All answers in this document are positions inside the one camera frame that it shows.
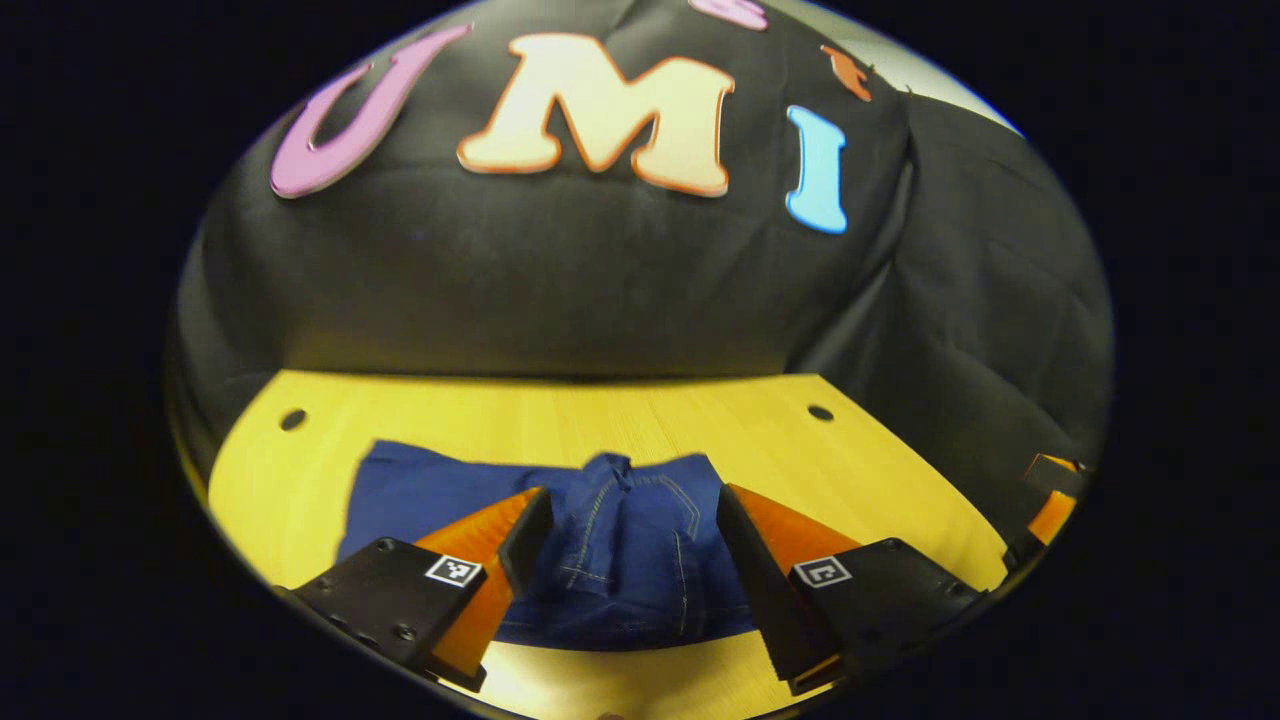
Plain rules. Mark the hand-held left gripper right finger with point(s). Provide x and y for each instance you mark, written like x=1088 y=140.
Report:
x=760 y=590

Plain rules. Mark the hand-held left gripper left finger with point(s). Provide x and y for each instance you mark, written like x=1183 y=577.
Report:
x=527 y=540

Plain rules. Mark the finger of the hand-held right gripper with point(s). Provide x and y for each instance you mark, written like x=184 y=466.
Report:
x=1052 y=515

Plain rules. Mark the blue denim jeans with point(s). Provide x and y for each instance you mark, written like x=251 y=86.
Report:
x=620 y=560

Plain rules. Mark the black backdrop cloth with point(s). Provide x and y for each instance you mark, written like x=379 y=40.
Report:
x=600 y=270

